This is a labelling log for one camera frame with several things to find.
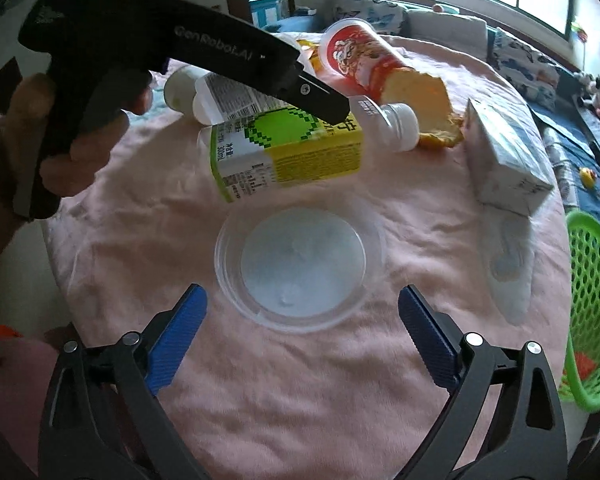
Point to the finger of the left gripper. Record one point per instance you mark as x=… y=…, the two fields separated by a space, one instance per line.
x=307 y=92

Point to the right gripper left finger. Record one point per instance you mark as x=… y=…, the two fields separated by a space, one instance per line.
x=102 y=418

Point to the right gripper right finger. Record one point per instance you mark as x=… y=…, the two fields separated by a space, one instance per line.
x=502 y=419

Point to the yellow green juice carton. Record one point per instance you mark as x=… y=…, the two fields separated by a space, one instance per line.
x=279 y=148

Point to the grey white milk carton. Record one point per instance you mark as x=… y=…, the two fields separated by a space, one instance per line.
x=506 y=170

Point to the left hand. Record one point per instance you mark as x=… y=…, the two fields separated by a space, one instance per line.
x=21 y=132

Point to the red instant noodle cup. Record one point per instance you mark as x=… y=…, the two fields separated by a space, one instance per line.
x=352 y=48

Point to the green plastic mesh basket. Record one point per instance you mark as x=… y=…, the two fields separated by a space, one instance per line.
x=581 y=376

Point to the white plastic bottle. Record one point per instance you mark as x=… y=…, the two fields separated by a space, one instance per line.
x=213 y=99

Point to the butterfly cushion at left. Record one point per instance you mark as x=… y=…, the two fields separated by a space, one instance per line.
x=385 y=16

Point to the white cushion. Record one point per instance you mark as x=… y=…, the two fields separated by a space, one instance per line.
x=454 y=31

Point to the clear plastic cup lid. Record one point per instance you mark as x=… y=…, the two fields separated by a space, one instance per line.
x=303 y=264

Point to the pink blanket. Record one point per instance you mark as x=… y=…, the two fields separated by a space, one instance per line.
x=302 y=368

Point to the butterfly print cushion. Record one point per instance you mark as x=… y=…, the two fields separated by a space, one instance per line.
x=528 y=70

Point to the blue sofa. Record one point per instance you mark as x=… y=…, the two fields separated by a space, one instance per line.
x=564 y=140

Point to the plush toys pile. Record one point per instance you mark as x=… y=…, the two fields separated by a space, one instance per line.
x=589 y=96

